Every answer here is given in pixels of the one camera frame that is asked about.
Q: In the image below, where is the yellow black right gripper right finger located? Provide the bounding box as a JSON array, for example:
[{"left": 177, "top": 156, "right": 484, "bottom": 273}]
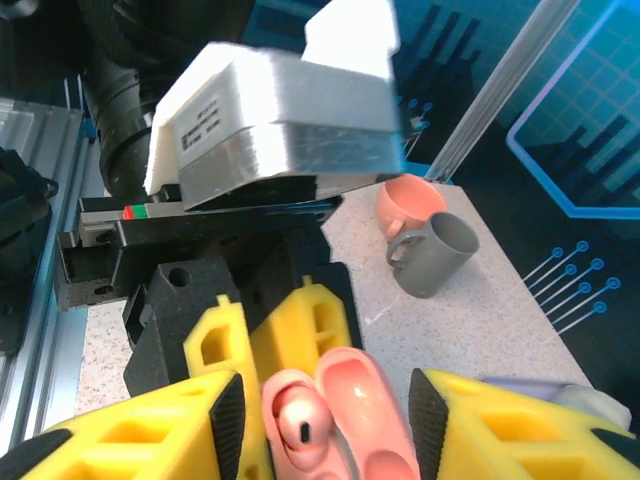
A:
[{"left": 408, "top": 368, "right": 640, "bottom": 480}]

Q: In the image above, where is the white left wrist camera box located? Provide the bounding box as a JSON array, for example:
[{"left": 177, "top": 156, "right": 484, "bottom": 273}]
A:
[{"left": 142, "top": 0, "right": 407, "bottom": 211}]

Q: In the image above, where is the aluminium frame post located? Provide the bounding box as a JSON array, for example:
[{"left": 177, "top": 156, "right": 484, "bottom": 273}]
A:
[{"left": 423, "top": 0, "right": 585, "bottom": 184}]

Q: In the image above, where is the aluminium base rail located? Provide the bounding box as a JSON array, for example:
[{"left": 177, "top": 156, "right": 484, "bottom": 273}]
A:
[{"left": 0, "top": 93, "right": 92, "bottom": 452}]

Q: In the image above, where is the beige folded cloth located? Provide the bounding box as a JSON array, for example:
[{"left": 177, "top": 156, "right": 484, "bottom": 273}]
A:
[{"left": 548, "top": 383, "right": 633, "bottom": 432}]

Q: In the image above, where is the grey mug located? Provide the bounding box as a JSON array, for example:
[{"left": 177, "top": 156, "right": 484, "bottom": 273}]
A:
[{"left": 385, "top": 210, "right": 482, "bottom": 300}]

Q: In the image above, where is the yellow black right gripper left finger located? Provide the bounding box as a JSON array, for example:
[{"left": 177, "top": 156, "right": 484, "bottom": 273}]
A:
[{"left": 0, "top": 369, "right": 274, "bottom": 480}]

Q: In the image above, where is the pink earbud charging case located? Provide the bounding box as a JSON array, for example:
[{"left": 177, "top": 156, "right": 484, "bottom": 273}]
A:
[{"left": 259, "top": 346, "right": 422, "bottom": 480}]

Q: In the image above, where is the orange ceramic cup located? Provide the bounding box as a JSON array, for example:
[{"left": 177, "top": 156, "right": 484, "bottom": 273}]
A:
[{"left": 374, "top": 174, "right": 448, "bottom": 239}]

